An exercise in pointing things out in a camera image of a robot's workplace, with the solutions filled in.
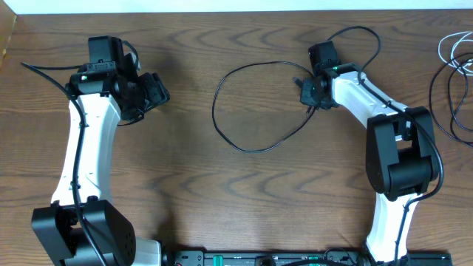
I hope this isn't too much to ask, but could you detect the black USB cable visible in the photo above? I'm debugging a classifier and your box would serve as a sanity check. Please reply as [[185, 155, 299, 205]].
[[211, 61, 317, 154], [428, 51, 473, 149]]

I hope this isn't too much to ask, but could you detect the white USB cable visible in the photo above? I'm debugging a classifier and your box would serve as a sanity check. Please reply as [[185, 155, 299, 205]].
[[438, 31, 473, 77]]

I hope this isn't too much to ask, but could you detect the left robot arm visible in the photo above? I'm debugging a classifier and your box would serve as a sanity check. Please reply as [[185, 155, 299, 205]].
[[31, 35, 170, 265]]

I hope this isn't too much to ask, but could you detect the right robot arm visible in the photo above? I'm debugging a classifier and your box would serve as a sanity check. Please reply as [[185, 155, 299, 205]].
[[299, 41, 440, 265]]

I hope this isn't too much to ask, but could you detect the right camera black cable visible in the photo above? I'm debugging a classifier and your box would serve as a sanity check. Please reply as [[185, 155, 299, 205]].
[[327, 25, 444, 266]]

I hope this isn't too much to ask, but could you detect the camera black cable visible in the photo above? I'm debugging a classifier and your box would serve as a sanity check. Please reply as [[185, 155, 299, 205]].
[[327, 25, 444, 266], [20, 61, 108, 266]]

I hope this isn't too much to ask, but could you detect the left camera black cable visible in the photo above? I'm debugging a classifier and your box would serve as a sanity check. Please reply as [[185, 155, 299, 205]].
[[20, 61, 108, 266]]

